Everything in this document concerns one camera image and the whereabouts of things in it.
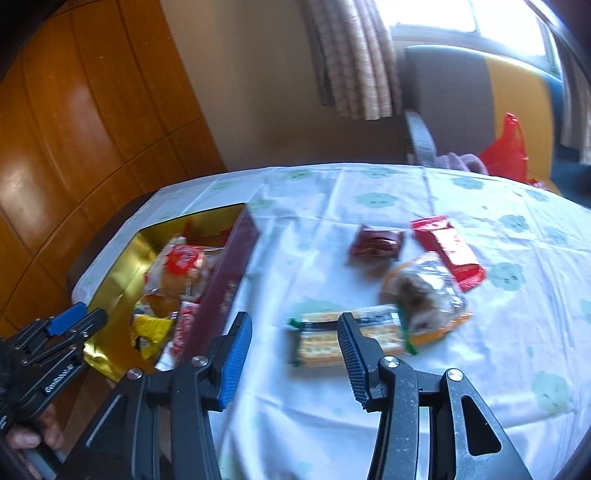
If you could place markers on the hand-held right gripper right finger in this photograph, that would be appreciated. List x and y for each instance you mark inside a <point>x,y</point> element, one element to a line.
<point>351,357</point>

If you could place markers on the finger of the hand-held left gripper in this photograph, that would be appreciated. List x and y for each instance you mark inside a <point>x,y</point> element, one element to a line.
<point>67,319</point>
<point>85,328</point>

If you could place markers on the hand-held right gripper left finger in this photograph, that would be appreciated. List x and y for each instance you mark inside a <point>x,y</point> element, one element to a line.
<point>235,360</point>

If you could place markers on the cracker packet green ends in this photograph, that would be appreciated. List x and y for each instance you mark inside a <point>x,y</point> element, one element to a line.
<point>318,341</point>

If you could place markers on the red white candy packet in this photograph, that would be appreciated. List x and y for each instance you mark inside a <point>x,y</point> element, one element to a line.
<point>184,327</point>

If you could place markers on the gold tin box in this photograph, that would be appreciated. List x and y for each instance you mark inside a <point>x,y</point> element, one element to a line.
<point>120,277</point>

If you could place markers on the white yellow snack packet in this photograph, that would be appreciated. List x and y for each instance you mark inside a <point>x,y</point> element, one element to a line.
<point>150,330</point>

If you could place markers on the clear brown pastry packet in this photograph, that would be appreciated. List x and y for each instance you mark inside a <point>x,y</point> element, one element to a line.
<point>425,290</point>

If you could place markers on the round pastry packet red label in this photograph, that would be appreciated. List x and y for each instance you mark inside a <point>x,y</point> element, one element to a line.
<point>180,263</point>

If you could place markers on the small dark red packet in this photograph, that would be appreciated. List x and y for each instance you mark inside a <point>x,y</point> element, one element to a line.
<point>376,244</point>

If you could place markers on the long red snack packet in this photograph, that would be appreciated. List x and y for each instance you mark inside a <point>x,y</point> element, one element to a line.
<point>450,254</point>

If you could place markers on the person's left hand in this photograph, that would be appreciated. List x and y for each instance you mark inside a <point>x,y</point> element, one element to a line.
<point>32,436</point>

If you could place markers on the white cloud-print tablecloth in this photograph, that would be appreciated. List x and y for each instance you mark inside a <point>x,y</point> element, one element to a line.
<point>323,258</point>

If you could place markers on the wooden wardrobe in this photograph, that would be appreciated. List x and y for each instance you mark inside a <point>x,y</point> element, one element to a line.
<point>92,138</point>

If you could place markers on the pink cloth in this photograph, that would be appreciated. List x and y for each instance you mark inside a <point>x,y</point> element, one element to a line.
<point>461,162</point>

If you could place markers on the red plastic bag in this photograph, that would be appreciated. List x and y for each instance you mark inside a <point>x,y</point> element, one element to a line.
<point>505,157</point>

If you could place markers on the grey yellow blue sofa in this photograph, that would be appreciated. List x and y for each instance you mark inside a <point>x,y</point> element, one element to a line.
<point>443,83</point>

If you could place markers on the pink patterned curtain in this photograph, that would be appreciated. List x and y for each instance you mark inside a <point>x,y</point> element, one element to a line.
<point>355,60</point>
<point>577,115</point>

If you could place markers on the window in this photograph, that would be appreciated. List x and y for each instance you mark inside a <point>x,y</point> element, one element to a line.
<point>508,23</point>

